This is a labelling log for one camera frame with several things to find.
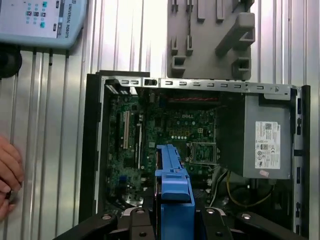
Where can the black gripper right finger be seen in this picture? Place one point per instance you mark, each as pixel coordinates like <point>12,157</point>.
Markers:
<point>215,225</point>

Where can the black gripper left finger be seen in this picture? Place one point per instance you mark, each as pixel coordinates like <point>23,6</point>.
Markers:
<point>135,225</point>

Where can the hard disk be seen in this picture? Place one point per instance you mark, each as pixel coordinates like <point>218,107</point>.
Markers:
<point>175,200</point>

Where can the person's hand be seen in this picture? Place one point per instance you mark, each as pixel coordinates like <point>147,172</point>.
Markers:
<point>10,162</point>

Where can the grey power supply unit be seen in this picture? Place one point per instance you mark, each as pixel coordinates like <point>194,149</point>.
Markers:
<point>248,150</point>

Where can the black open PC case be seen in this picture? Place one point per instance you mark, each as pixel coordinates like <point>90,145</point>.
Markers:
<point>90,150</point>

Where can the white expansion slot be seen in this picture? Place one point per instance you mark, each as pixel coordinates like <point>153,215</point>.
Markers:
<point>126,130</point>

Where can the green motherboard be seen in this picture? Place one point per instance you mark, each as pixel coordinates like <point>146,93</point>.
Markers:
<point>165,125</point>

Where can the grey parts rack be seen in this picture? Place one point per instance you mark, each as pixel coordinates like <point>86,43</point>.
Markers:
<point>207,45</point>

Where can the pale blue teach pendant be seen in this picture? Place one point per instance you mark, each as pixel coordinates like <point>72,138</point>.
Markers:
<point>37,25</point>

